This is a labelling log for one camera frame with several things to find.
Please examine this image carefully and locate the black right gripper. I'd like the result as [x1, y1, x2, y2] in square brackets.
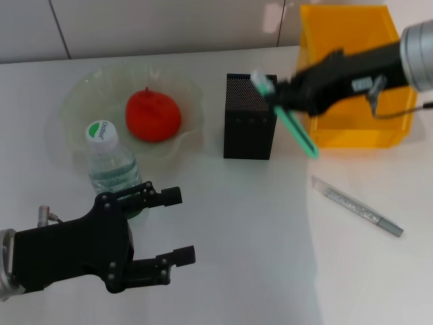
[273, 40, 412, 118]

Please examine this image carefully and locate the black mesh pen holder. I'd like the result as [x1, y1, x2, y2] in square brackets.
[223, 72, 278, 160]

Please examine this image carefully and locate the clear green-label water bottle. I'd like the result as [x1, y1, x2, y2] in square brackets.
[84, 121, 143, 221]

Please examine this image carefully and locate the silver plug connector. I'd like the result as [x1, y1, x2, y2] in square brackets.
[37, 204, 52, 226]

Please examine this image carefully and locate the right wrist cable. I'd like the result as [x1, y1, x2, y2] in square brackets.
[367, 75, 433, 121]

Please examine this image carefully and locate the green glass fruit plate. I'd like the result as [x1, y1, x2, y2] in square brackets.
[60, 62, 206, 160]

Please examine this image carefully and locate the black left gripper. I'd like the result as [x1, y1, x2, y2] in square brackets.
[11, 192, 137, 294]

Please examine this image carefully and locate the yellow plastic bin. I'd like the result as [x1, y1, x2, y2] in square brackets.
[296, 4, 420, 150]

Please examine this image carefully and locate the red-orange fruit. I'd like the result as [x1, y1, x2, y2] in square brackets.
[125, 87, 183, 144]

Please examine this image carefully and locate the silver glitter pen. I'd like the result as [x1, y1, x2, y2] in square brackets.
[311, 175, 405, 238]

